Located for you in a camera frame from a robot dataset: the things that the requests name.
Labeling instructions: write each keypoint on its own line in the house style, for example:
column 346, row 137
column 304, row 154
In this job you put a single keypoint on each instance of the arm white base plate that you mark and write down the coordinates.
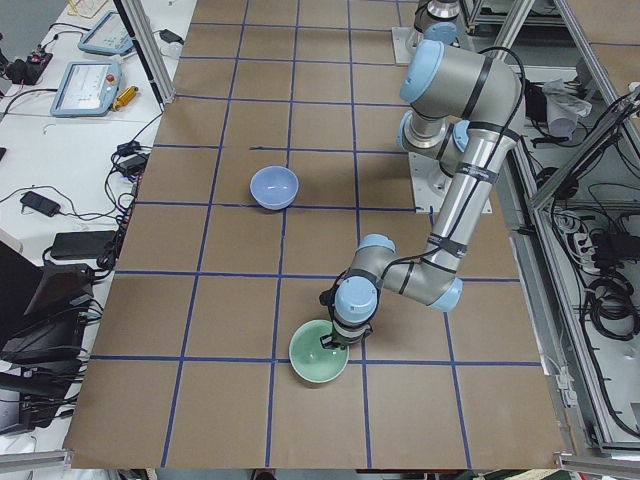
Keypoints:
column 430, row 183
column 404, row 42

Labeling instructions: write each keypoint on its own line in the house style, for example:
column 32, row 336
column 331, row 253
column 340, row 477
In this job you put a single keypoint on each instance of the green bowl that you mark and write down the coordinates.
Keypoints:
column 313, row 364

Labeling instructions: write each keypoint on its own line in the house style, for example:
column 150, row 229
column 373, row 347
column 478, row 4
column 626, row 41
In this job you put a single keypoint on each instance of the black power adapter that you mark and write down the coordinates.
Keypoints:
column 169, row 36

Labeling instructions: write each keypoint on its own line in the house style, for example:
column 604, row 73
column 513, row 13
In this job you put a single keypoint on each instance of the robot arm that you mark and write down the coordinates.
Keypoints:
column 467, row 112
column 437, row 20

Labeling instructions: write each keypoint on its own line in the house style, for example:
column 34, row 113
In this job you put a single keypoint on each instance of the black smartphone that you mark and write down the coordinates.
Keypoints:
column 40, row 204

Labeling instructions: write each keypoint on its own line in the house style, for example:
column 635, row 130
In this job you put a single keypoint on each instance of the black laptop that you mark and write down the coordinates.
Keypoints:
column 61, row 286

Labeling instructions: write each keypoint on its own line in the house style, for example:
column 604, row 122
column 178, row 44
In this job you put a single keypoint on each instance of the near teach pendant tablet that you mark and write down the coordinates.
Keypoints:
column 87, row 89

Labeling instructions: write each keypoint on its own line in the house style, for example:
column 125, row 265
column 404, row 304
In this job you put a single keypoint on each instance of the blue bowl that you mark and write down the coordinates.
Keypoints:
column 274, row 187

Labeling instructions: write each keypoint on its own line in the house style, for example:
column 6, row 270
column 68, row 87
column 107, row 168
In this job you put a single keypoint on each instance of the teach pendant tablet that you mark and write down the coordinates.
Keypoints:
column 87, row 89
column 108, row 37

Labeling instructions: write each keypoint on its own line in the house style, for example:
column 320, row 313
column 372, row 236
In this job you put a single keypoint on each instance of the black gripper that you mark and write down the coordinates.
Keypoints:
column 344, row 342

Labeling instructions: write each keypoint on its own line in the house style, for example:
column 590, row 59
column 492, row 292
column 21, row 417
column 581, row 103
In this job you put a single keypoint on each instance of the gold metal cylinder tool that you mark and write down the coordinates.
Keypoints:
column 125, row 97

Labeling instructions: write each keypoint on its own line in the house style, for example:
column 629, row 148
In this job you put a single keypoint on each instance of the aluminium frame post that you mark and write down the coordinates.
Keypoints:
column 138, row 27

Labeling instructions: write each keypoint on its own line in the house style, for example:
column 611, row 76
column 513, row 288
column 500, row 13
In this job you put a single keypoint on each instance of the far teach pendant tablet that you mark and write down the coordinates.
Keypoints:
column 108, row 37

